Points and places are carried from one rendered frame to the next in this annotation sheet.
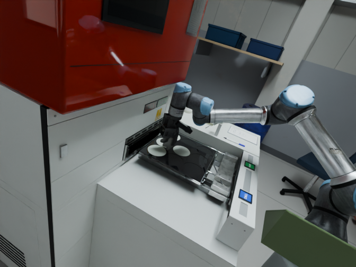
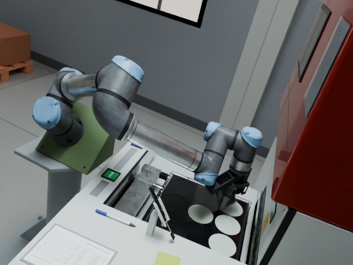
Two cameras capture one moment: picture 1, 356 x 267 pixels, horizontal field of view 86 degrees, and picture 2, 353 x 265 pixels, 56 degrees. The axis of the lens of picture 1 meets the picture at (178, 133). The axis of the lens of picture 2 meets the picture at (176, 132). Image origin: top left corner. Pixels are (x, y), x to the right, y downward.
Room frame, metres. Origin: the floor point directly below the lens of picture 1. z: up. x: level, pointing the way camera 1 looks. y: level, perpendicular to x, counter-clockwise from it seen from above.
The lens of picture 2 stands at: (1.86, -0.30, 1.76)
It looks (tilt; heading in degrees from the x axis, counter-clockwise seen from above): 29 degrees down; 175
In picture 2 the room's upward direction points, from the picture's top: 15 degrees clockwise
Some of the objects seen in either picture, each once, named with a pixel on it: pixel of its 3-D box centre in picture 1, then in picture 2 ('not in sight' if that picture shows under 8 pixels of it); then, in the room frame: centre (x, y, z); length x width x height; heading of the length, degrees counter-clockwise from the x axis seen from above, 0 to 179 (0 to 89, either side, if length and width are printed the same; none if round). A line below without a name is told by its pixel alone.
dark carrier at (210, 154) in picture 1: (181, 151); (200, 214); (0.91, -0.05, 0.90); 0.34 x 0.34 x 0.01; 74
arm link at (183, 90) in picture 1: (181, 96); (247, 144); (0.87, 0.04, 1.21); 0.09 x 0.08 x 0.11; 75
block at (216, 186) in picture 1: (220, 188); (151, 170); (0.71, -0.27, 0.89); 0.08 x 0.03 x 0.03; 74
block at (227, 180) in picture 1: (223, 178); (143, 181); (0.78, -0.29, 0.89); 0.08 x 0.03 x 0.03; 74
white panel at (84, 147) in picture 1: (131, 126); (272, 183); (0.79, 0.22, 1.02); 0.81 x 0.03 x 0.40; 164
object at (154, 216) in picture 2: (217, 124); (158, 219); (1.12, -0.22, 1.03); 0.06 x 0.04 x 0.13; 74
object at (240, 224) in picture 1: (241, 189); (123, 172); (0.75, -0.38, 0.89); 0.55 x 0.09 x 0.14; 164
